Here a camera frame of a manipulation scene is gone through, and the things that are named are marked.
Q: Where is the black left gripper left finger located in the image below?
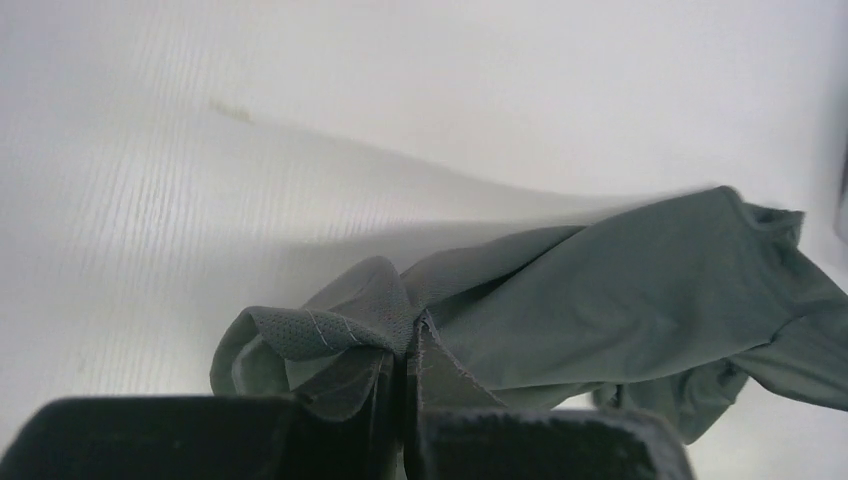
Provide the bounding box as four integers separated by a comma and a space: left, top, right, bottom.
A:
1, 351, 398, 479

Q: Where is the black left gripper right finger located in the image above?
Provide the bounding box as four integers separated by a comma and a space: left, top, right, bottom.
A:
404, 313, 694, 480

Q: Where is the dark grey t shirt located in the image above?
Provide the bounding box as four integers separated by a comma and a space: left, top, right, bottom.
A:
210, 187, 847, 444

